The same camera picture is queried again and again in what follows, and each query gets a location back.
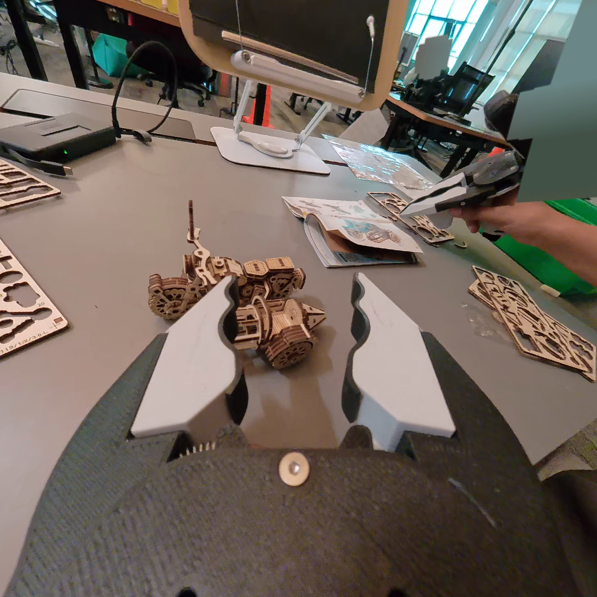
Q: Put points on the grey desk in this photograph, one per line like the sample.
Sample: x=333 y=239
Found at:
x=116 y=233

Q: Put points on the person's right forearm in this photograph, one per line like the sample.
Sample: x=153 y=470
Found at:
x=559 y=242

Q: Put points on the orange cone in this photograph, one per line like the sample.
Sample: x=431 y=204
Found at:
x=261 y=109

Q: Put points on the green bag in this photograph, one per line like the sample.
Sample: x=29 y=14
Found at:
x=112 y=53

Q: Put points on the instruction booklet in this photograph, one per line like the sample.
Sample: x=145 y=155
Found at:
x=336 y=219

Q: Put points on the wooden puzzle sheet narrow cutouts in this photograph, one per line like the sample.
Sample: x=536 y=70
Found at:
x=32 y=199

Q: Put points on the person's right hand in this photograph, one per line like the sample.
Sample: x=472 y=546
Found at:
x=494 y=217

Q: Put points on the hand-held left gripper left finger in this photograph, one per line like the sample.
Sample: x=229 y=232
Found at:
x=186 y=373

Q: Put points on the small clear plastic bag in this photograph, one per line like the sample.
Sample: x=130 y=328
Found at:
x=482 y=322

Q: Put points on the white screen stand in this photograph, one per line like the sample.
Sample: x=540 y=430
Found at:
x=242 y=156

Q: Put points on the wooden puzzle sheet gear cutouts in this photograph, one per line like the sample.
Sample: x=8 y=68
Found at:
x=56 y=326

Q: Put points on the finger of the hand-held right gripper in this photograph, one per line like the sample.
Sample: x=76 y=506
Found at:
x=438 y=210
x=441 y=189

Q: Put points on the black framed table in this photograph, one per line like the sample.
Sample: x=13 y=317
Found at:
x=70 y=28

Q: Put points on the wooden background table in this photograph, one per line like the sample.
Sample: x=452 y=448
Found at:
x=419 y=109

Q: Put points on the beige framed screen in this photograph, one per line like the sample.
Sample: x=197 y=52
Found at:
x=289 y=28

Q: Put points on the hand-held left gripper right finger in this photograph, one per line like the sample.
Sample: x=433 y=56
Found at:
x=401 y=373

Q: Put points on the small white block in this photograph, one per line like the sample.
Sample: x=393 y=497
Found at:
x=550 y=290

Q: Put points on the wooden puzzle sheet round cutouts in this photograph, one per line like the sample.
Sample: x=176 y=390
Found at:
x=438 y=238

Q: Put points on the wooden motorcycle sidecar model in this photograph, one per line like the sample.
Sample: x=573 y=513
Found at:
x=280 y=326

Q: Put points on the black box device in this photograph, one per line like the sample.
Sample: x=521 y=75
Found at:
x=56 y=135

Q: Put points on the black office chair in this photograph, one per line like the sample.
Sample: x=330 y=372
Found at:
x=471 y=84

